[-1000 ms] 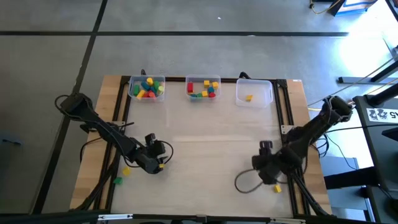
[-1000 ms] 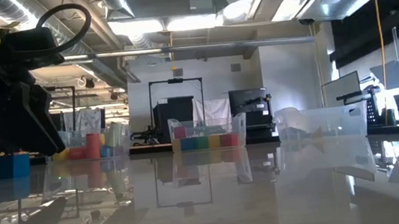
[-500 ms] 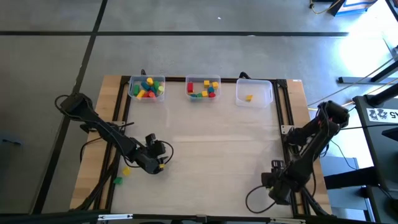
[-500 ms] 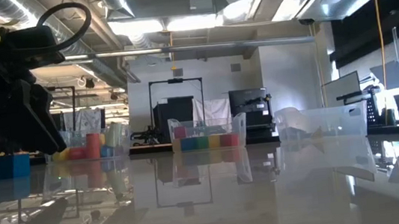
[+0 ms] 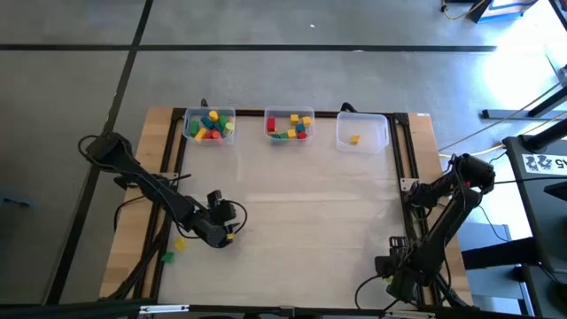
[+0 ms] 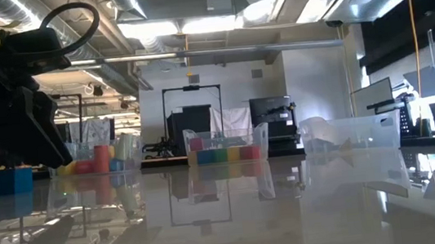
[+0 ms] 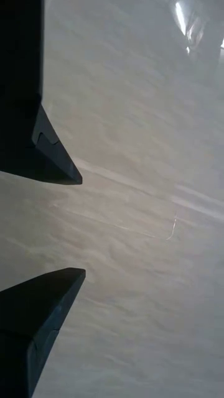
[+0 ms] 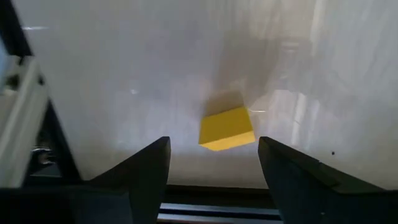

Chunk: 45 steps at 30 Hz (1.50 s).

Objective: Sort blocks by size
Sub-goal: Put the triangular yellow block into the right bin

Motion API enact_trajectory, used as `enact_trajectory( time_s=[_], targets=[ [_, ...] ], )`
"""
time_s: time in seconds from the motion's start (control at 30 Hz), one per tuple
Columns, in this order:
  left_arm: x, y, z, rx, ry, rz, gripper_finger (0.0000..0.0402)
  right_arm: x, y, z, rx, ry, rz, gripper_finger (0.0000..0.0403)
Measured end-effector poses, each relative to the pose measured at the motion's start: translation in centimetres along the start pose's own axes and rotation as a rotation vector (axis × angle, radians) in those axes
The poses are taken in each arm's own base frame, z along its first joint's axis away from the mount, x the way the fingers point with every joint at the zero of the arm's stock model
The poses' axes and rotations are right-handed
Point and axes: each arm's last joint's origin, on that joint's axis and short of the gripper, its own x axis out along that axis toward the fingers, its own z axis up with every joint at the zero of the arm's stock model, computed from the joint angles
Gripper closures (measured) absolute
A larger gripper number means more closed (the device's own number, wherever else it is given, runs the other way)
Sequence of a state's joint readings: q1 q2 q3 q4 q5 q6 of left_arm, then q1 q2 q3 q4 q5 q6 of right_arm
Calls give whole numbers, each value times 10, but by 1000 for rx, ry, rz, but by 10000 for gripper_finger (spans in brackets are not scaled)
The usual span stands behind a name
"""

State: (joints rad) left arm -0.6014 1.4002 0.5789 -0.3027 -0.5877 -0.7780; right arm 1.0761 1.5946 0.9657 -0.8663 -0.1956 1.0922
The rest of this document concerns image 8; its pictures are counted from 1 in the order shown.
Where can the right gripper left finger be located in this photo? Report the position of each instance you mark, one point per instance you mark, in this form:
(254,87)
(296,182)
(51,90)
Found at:
(93,205)

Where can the silver aluminium bracket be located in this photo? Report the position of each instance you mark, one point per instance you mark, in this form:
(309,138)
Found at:
(18,130)

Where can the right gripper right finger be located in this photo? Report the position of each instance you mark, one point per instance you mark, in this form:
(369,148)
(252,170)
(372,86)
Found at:
(326,205)

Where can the yellow wooden cube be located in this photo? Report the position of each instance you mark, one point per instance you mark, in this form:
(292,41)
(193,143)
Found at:
(225,127)

